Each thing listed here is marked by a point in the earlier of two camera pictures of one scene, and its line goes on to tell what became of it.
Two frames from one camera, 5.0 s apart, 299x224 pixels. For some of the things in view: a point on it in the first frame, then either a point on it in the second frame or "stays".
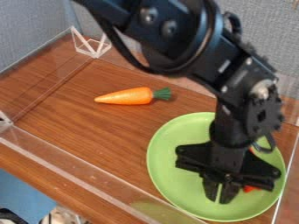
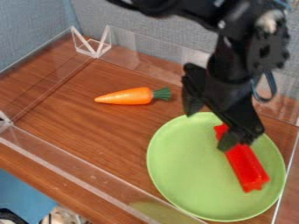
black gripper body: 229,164 -> 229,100
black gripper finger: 229,192 -> 194,101
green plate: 181,185 stays
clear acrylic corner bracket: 90,47 stays
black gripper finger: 210,186 -> 229,141
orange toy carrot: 138,96 stays
